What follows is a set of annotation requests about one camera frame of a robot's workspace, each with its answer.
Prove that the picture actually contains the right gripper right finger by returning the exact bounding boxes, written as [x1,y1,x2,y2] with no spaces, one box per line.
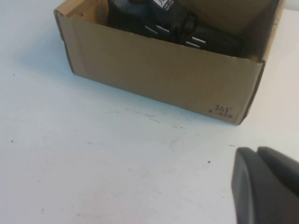
[256,146,299,178]

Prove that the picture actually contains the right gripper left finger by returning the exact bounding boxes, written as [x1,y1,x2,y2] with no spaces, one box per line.
[230,147,299,224]

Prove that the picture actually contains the black knit sneaker with laces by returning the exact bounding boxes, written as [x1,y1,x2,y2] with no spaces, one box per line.
[106,0,245,58]

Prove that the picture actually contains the brown cardboard shoe box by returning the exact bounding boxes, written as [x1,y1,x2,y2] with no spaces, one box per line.
[53,0,285,124]

